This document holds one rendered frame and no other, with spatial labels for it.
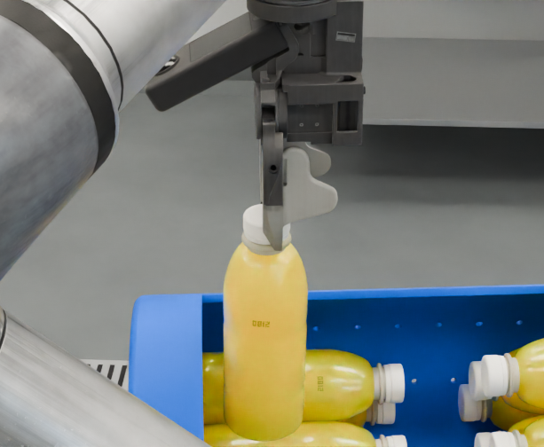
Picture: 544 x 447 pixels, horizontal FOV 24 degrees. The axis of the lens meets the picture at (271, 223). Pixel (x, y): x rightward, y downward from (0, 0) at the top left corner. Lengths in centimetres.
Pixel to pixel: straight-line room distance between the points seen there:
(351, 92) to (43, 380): 42
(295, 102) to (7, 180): 50
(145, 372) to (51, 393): 50
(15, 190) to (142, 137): 378
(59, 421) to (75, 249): 305
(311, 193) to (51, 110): 53
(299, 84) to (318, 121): 4
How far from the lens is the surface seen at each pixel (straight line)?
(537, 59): 420
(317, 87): 97
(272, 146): 98
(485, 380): 124
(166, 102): 99
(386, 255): 363
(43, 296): 350
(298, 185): 101
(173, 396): 113
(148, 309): 120
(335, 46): 98
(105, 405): 66
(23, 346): 64
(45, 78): 52
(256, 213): 106
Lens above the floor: 190
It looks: 30 degrees down
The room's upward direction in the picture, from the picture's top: straight up
